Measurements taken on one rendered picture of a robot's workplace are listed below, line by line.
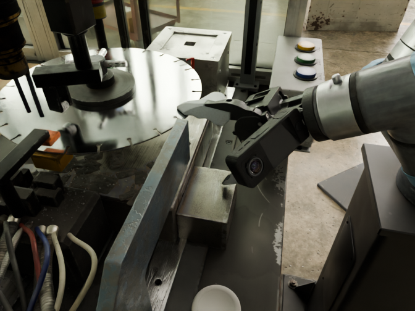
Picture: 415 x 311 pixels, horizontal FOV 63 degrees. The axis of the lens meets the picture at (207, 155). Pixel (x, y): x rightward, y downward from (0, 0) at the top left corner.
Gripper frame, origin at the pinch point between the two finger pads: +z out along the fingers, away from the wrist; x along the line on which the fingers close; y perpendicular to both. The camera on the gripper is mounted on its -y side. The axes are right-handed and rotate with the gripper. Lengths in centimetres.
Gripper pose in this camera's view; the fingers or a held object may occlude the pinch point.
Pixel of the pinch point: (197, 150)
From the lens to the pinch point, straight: 53.6
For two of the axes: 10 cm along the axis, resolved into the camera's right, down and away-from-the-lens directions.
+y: 4.3, -5.8, 6.9
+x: -4.8, -8.0, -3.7
